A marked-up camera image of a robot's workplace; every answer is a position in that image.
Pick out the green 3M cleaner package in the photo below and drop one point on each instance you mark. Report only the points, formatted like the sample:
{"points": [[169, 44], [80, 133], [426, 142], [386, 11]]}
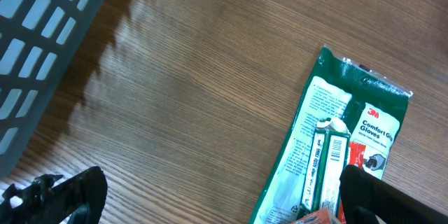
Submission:
{"points": [[347, 115]]}

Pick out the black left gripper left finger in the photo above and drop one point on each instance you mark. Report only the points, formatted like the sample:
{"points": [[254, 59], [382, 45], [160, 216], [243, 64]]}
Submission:
{"points": [[80, 199]]}

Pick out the green narrow box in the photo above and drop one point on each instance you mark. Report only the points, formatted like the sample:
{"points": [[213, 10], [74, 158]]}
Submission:
{"points": [[328, 158]]}

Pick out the orange tissue packet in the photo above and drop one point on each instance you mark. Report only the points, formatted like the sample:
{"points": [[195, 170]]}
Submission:
{"points": [[322, 216]]}

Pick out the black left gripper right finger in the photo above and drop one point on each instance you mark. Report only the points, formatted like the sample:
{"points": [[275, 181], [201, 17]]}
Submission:
{"points": [[366, 199]]}

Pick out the grey mesh shopping basket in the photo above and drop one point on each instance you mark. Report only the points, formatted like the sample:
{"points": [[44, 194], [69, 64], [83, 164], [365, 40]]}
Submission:
{"points": [[38, 41]]}

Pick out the red stick sachet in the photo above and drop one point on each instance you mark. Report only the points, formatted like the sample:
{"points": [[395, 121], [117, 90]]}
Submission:
{"points": [[356, 153]]}

